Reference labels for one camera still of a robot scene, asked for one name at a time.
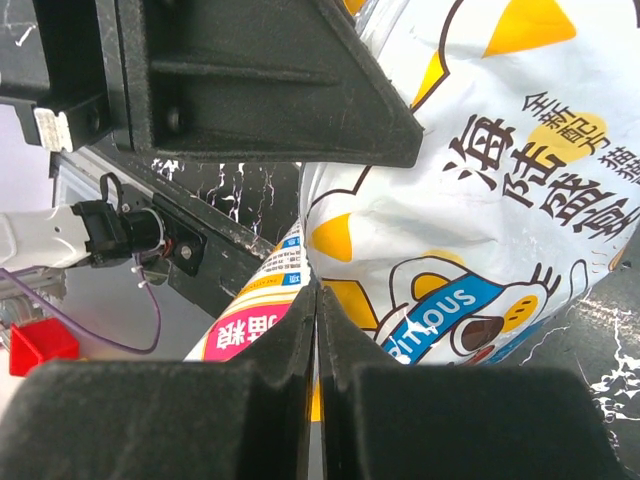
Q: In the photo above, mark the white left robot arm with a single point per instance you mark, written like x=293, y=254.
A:
x=98, y=232

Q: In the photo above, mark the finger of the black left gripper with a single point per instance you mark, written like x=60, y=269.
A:
x=275, y=81

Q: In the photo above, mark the red plastic bin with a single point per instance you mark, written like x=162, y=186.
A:
x=37, y=343

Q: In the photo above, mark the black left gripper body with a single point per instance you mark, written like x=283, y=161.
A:
x=62, y=71

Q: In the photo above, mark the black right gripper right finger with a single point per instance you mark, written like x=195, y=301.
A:
x=384, y=420

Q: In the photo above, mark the aluminium frame rail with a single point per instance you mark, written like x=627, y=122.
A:
x=44, y=282

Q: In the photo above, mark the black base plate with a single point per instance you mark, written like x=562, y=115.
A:
x=225, y=218

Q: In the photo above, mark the pink white pet food bag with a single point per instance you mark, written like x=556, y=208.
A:
x=524, y=195

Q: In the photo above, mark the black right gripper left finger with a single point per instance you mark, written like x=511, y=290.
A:
x=246, y=418

